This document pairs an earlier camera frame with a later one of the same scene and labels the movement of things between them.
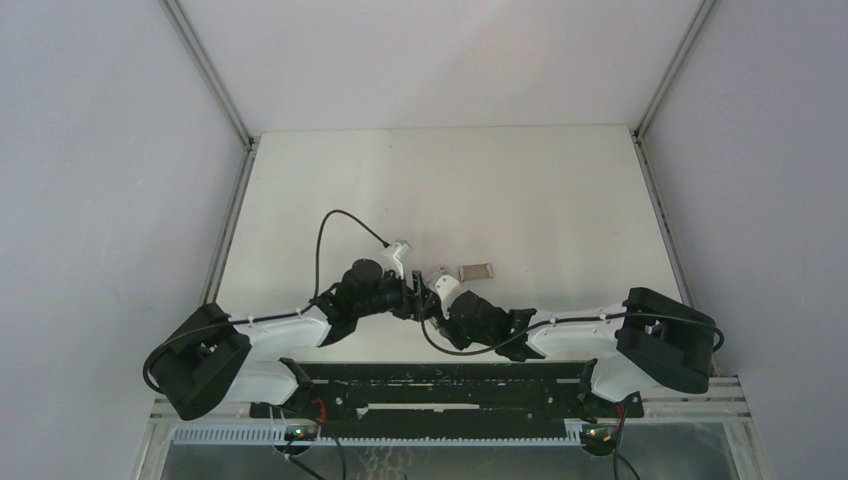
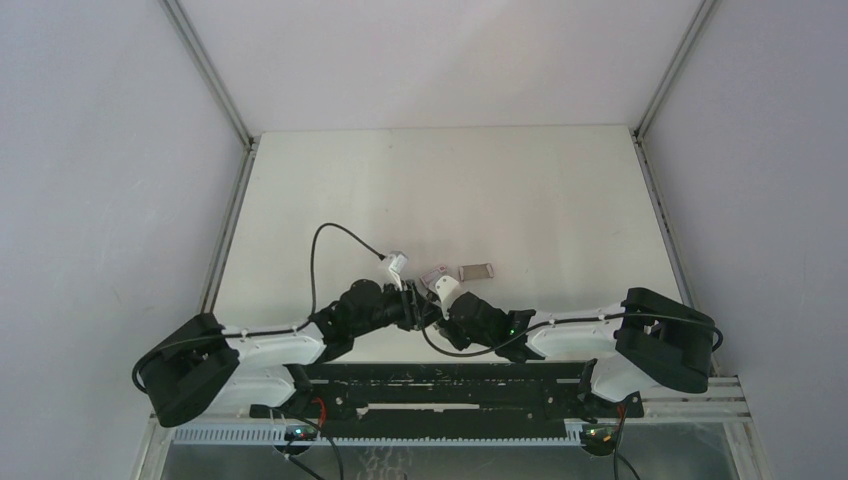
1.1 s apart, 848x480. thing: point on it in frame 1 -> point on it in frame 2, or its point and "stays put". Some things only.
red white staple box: (435, 273) stays put
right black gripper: (449, 331) stays put
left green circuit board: (301, 433) stays put
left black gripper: (407, 308) -> (411, 303)
